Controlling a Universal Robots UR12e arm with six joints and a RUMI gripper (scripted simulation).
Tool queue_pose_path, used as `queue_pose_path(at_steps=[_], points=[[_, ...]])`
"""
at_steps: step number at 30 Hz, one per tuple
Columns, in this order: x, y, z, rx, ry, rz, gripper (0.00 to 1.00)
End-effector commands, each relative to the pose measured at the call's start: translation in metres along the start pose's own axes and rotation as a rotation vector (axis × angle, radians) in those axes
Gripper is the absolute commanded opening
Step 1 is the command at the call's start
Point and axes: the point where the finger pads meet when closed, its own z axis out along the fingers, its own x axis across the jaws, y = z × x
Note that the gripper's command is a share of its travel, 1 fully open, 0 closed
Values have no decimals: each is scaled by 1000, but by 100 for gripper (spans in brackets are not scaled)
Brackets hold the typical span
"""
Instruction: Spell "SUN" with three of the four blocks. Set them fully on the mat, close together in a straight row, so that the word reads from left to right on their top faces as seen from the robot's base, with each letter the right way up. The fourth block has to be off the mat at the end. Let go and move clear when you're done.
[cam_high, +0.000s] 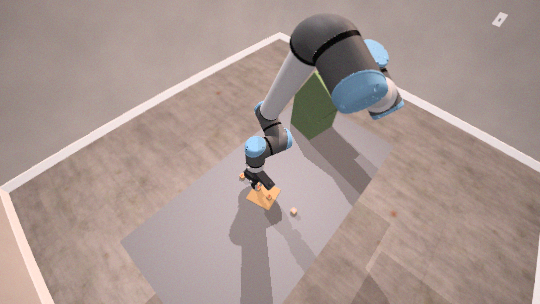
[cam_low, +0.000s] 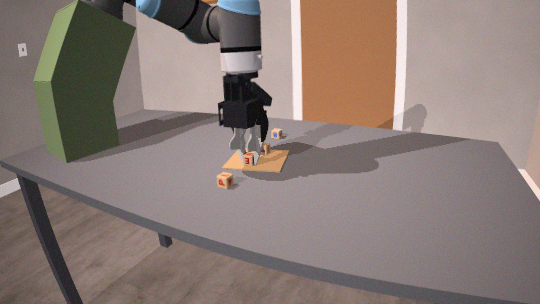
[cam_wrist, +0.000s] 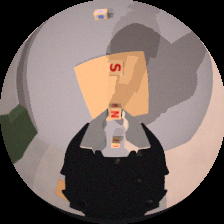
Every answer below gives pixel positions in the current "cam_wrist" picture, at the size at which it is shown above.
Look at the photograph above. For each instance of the peach flat mat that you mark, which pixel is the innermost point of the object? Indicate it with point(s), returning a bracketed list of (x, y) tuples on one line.
[(131, 90)]

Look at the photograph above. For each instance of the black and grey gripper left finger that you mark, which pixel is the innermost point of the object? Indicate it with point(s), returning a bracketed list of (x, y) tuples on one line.
[(90, 138)]

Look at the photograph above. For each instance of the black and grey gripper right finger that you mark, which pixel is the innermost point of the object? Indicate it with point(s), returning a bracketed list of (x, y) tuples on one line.
[(139, 138)]

